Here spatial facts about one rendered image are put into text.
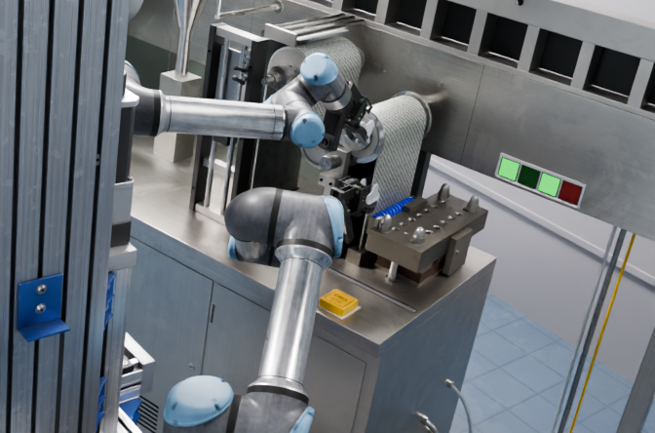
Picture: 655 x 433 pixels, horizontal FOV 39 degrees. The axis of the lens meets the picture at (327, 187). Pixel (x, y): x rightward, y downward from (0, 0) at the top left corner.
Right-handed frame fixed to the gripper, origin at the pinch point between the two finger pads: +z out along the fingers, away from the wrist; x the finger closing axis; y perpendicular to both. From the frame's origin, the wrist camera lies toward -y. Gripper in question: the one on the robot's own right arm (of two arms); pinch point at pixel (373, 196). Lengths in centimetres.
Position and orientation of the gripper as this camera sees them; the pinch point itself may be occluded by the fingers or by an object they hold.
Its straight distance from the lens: 244.9
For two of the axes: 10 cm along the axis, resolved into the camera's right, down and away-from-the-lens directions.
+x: -8.1, -3.6, 4.7
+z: 5.6, -2.5, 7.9
